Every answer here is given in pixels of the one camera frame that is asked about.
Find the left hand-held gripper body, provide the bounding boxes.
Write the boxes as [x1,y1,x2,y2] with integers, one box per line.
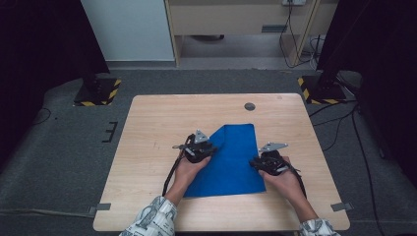
[171,129,215,164]

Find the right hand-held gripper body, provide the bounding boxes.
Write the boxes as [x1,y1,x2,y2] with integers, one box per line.
[254,142,291,177]

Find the blue towel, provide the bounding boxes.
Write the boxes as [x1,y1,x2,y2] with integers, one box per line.
[183,123,268,199]

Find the person's left hand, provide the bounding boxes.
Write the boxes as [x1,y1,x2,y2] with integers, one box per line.
[169,155,212,199]

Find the person's right hand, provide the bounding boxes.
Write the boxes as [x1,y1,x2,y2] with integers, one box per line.
[260,155,313,210]

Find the grey tape strip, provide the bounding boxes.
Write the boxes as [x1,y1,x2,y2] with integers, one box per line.
[88,203,112,217]
[329,202,355,212]

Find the black yellow-striped stand base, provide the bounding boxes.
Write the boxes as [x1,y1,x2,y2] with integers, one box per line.
[73,78,122,107]
[297,75,348,106]

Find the light wooden desk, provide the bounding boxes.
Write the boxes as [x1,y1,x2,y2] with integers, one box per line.
[163,0,340,67]

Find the white cabinet panel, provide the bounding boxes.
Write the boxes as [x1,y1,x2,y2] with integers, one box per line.
[81,0,175,62]

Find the dark curtain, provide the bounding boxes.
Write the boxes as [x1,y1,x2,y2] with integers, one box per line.
[0,0,111,168]
[316,0,417,190]

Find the right hand-held gripper black cable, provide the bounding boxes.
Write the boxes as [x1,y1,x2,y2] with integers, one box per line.
[278,163,308,200]

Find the hand-held gripper black cable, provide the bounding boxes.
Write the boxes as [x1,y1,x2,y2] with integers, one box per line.
[278,163,308,200]
[161,133,195,197]

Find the left hand-held gripper black cable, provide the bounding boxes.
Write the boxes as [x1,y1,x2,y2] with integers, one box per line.
[161,133,195,197]

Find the long black floor cable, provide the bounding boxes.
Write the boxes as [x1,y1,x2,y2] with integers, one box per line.
[351,104,380,236]

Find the black power cable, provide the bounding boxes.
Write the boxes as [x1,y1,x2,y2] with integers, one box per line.
[278,0,321,70]

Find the thin black floor cable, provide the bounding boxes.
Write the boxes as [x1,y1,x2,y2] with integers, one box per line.
[33,107,53,126]

